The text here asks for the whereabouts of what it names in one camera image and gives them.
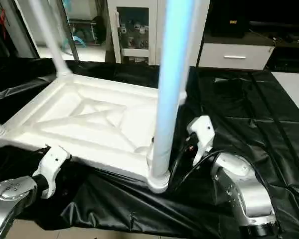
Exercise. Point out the white plastic table top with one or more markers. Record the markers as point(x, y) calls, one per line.
point(64, 119)

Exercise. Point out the black mat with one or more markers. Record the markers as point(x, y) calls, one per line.
point(239, 99)

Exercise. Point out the white drawer unit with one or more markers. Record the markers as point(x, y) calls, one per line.
point(251, 52)

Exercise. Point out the black box with orange label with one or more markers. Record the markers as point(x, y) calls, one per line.
point(226, 32)

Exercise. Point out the white glass-door cabinet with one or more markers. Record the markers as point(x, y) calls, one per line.
point(114, 37)

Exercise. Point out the black TV stand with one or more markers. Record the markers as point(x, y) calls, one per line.
point(289, 35)

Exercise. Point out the light blue plastic stand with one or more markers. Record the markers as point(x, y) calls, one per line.
point(78, 39)

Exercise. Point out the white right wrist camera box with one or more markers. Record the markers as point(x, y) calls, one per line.
point(204, 129)

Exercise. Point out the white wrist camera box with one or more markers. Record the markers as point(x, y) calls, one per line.
point(53, 159)
point(204, 129)

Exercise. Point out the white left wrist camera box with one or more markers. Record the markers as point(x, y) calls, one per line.
point(53, 159)

